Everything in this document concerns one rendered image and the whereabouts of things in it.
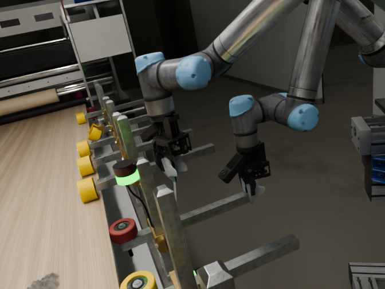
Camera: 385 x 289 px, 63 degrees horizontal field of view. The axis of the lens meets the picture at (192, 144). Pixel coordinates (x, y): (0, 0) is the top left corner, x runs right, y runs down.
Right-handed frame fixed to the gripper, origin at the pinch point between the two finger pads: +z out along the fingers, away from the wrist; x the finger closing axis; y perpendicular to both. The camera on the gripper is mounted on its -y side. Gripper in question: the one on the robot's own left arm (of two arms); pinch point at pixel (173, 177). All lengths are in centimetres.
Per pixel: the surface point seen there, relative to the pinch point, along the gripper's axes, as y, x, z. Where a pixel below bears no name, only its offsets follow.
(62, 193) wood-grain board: -50, -21, 11
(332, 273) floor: 1, 83, 101
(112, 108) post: -69, 17, -11
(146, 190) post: 1.3, -9.9, -1.1
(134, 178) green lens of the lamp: 1.2, -12.4, -6.2
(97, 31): -207, 84, -51
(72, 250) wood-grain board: -10.4, -30.9, 10.7
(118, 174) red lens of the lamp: -0.4, -15.6, -8.5
